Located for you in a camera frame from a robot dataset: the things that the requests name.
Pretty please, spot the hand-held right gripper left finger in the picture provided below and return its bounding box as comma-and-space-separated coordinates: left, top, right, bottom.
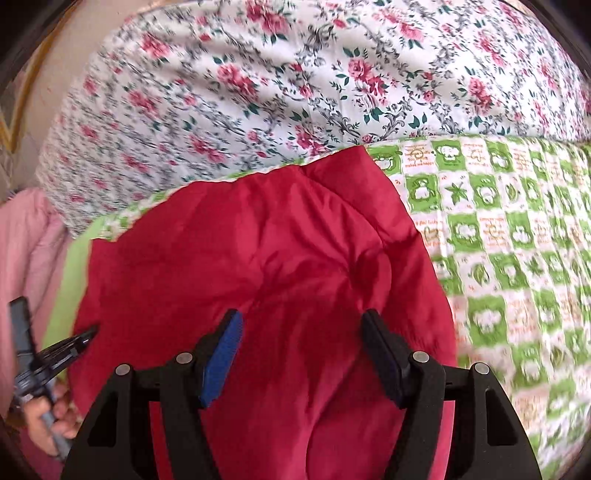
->
60, 308, 245, 480

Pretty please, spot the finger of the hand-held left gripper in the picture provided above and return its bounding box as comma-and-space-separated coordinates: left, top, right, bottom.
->
9, 298, 37, 365
34, 323, 100, 370

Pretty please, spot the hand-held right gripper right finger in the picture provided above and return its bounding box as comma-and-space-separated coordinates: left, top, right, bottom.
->
360, 309, 543, 480

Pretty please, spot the red quilted jacket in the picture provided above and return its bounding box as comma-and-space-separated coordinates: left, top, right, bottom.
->
69, 147, 460, 480

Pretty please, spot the person's left hand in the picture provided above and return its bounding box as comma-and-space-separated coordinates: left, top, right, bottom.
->
21, 383, 83, 444

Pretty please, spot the light green blanket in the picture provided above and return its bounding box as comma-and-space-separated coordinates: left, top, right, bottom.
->
41, 217, 107, 352

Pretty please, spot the pink blanket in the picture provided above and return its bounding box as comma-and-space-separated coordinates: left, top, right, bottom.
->
0, 189, 70, 416

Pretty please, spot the green printed bed sheet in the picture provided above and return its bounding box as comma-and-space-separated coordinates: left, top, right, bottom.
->
92, 136, 591, 480

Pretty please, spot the floral quilt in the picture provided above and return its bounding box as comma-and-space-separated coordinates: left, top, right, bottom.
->
34, 0, 591, 241

